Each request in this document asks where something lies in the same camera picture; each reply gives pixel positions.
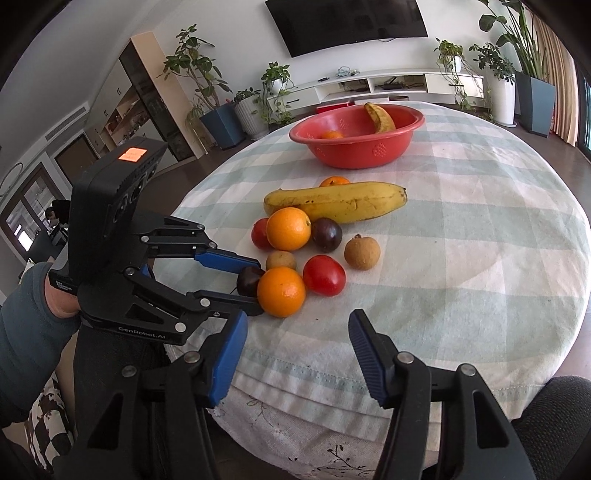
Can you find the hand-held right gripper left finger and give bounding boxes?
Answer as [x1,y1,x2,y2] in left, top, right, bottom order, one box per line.
[53,308,250,480]

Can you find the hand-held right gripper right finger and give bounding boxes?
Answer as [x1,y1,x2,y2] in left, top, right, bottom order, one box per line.
[348,308,539,480]

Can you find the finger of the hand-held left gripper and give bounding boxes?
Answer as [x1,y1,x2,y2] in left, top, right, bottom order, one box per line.
[124,271,267,335]
[139,215,267,278]

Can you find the dark red round fruit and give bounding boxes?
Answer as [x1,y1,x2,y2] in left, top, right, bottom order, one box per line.
[236,266,266,297]

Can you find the orange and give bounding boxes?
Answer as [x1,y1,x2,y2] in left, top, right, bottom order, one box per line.
[266,207,312,251]
[257,267,307,318]

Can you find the red tomato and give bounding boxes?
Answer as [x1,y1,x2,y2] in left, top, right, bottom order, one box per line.
[251,218,273,250]
[303,255,347,297]

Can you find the dark purple passion fruit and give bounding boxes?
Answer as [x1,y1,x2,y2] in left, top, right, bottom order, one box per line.
[311,218,343,253]

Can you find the red plastic basin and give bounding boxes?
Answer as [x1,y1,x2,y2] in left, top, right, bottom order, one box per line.
[289,102,426,169]

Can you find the person's left forearm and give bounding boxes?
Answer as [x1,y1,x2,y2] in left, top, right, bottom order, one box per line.
[0,261,83,432]

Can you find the person's left hand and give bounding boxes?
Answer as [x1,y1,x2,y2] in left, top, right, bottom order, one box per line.
[47,281,80,320]

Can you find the wooden door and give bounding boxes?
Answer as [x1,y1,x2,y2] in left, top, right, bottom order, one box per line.
[54,134,100,183]

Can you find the white floral tablecloth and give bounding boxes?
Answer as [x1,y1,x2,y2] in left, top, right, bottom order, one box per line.
[210,388,439,478]

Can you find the tall display cabinet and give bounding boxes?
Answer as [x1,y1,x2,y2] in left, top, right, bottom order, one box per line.
[99,37,195,162]

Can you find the large yellow banana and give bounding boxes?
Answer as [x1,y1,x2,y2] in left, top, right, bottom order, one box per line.
[263,181,408,225]

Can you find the tall plant in blue pot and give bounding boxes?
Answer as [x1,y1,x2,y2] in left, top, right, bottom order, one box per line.
[157,23,245,151]

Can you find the green checked tablecloth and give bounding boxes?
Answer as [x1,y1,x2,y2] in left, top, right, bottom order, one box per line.
[166,99,591,421]

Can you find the plant in white ribbed pot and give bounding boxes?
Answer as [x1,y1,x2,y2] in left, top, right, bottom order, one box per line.
[231,88,271,141]

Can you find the trailing pothos in white pot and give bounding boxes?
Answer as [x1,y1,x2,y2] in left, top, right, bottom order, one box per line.
[256,62,296,127]

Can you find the black and white checkered cushion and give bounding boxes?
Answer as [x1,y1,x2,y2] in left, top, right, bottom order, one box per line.
[25,376,75,472]

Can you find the black chair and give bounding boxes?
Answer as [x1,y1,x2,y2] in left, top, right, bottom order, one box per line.
[508,376,591,480]

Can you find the small spotted banana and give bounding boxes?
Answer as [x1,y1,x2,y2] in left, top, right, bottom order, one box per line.
[364,102,397,136]

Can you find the white television cabinet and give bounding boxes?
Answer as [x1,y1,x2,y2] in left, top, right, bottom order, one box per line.
[272,69,485,116]

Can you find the plant in tall white pot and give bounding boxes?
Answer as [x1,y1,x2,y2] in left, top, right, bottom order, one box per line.
[468,44,518,126]

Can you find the large plant in dark pot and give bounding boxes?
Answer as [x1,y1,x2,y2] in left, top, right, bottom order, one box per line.
[478,0,557,138]

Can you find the trailing pothos on cabinet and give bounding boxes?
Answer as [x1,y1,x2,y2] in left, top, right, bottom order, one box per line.
[434,39,476,112]

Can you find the beige curtain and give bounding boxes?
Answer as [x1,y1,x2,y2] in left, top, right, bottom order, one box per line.
[538,18,578,144]

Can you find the black wall television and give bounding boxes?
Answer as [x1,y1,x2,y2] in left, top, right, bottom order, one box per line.
[264,0,429,58]

